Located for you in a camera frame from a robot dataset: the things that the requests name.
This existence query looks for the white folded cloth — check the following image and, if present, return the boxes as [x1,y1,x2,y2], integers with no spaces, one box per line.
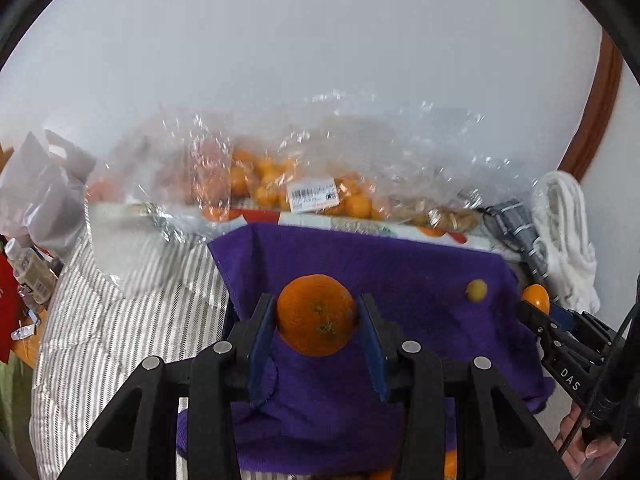
[532,171,600,314]

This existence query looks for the striped grey white quilt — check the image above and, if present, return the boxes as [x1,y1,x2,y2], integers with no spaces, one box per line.
[29,203,228,479]

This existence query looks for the small yellow-green fruit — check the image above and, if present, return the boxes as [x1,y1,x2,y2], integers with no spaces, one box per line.
[465,278,488,304]

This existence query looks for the person's right hand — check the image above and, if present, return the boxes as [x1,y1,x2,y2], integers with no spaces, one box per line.
[553,402,620,479]

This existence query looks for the translucent white plastic bag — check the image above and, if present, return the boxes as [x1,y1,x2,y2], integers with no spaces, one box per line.
[1,130,96,260]

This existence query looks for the small plastic bottle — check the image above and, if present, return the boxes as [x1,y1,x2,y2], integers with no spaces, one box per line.
[4,238,58,306]

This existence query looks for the purple towel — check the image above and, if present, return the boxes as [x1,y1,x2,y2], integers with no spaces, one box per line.
[176,222,557,478]

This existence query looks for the rough-skinned mandarin orange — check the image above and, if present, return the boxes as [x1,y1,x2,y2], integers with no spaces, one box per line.
[276,274,358,358]

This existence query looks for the brown wooden door frame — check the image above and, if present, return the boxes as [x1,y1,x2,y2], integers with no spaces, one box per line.
[558,30,623,182]

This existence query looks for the small oval orange kumquat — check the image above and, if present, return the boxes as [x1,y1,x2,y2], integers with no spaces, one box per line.
[521,284,551,314]

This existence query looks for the grey plaid cloth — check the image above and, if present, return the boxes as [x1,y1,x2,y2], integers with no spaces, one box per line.
[482,198,560,304]

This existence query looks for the clear plastic fruit bag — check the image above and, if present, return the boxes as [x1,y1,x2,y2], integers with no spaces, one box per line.
[85,91,536,238]

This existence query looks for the red paper bag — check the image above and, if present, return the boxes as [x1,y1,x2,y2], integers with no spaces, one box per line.
[0,255,22,363]

